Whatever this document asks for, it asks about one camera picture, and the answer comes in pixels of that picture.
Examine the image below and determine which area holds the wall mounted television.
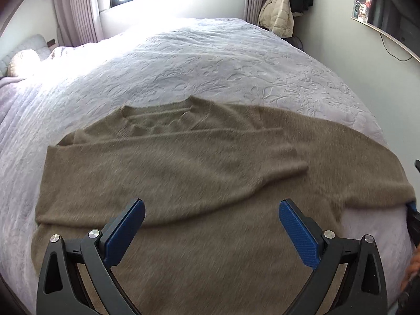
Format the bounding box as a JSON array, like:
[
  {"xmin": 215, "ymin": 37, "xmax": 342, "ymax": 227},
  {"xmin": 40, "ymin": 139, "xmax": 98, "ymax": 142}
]
[{"xmin": 351, "ymin": 0, "xmax": 420, "ymax": 64}]

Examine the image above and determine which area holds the person's right hand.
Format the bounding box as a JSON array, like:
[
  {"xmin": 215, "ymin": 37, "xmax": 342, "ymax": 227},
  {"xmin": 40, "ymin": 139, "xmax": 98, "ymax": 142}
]
[{"xmin": 401, "ymin": 245, "xmax": 420, "ymax": 291}]

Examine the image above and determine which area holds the cream puffer jacket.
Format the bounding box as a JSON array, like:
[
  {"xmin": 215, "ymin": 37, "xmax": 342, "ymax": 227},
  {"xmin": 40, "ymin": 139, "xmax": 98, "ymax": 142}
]
[{"xmin": 258, "ymin": 0, "xmax": 295, "ymax": 38}]

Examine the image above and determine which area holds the grey padded headboard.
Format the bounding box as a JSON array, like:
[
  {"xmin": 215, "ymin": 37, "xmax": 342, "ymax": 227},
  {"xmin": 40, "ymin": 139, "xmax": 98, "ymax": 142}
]
[{"xmin": 0, "ymin": 34, "xmax": 52, "ymax": 78}]

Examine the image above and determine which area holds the white embossed bed blanket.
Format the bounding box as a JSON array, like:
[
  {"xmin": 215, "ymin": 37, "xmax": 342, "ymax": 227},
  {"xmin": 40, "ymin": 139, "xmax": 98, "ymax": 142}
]
[{"xmin": 0, "ymin": 16, "xmax": 414, "ymax": 315}]

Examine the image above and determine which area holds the wide pink curtain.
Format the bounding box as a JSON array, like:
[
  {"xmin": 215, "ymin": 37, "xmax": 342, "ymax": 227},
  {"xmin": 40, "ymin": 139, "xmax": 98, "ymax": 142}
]
[{"xmin": 52, "ymin": 0, "xmax": 104, "ymax": 47}]

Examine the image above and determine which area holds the beige pillow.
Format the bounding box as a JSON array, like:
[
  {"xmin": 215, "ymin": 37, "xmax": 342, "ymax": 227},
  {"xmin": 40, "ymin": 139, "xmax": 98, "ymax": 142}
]
[{"xmin": 8, "ymin": 49, "xmax": 42, "ymax": 78}]

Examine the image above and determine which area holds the black television cable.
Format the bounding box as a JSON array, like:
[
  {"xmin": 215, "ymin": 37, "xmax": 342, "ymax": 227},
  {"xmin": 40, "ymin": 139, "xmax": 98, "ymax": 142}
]
[{"xmin": 381, "ymin": 33, "xmax": 413, "ymax": 62}]

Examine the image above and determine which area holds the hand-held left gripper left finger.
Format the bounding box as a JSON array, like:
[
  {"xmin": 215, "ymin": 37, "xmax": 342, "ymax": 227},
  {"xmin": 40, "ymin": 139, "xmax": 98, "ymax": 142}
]
[{"xmin": 36, "ymin": 198, "xmax": 146, "ymax": 315}]

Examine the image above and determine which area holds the brown knit sweater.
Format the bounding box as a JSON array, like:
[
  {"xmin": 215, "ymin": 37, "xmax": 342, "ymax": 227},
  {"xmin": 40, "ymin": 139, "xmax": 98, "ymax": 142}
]
[{"xmin": 31, "ymin": 96, "xmax": 417, "ymax": 315}]

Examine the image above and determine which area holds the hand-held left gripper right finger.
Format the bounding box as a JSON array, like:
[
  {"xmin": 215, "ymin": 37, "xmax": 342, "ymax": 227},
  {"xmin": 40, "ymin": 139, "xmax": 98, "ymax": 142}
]
[{"xmin": 279, "ymin": 198, "xmax": 388, "ymax": 315}]

